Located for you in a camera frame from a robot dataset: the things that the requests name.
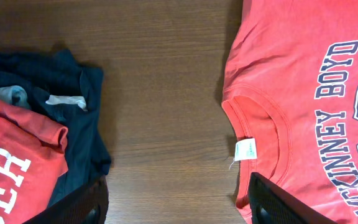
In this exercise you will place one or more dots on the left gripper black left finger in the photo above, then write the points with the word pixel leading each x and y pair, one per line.
pixel 86 205

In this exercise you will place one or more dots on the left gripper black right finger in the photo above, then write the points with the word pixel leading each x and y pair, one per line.
pixel 270 204

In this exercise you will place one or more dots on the orange McKinney Boyd soccer t-shirt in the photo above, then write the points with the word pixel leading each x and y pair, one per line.
pixel 291 94

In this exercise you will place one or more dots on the folded red 2013 soccer shirt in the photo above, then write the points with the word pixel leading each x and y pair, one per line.
pixel 32 158

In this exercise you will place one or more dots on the folded navy blue shirt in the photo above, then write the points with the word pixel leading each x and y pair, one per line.
pixel 69 93

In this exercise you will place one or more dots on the folded grey shirt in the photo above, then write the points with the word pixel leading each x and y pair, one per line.
pixel 14 95

